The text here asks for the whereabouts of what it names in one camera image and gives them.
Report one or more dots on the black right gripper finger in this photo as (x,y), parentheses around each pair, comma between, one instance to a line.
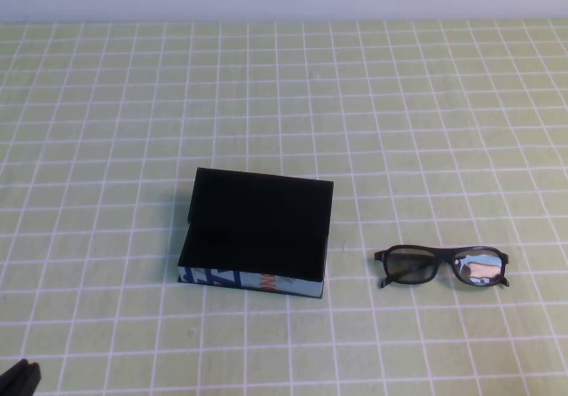
(32,376)

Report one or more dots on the black framed glasses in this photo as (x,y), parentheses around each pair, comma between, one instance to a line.
(441,254)

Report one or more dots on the green white grid tablecloth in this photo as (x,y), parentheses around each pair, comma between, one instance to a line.
(399,147)

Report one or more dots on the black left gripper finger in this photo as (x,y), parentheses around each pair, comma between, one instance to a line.
(13,376)

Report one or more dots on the black printed glasses case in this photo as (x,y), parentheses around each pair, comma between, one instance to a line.
(257,218)

